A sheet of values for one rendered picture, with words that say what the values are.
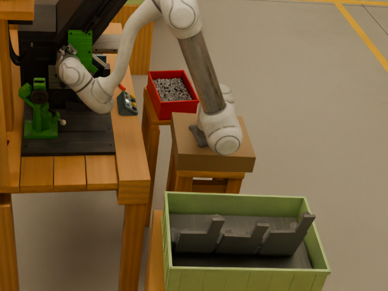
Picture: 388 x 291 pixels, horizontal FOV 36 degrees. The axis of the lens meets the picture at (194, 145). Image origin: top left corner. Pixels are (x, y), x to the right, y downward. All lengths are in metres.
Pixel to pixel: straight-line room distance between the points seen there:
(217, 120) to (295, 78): 2.95
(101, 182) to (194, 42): 0.75
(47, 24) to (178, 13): 1.00
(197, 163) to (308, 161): 1.80
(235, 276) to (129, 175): 0.69
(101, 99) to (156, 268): 0.76
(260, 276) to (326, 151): 2.41
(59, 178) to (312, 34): 4.10
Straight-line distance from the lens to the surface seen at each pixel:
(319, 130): 4.80
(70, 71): 2.51
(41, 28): 3.02
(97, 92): 2.58
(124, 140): 2.84
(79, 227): 3.65
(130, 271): 3.07
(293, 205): 2.63
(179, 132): 2.85
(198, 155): 2.72
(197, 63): 2.38
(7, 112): 2.86
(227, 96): 2.69
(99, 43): 3.13
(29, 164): 2.73
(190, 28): 2.26
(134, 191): 2.66
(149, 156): 3.29
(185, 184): 2.84
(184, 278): 2.25
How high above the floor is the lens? 2.63
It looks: 37 degrees down
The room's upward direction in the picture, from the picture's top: 9 degrees clockwise
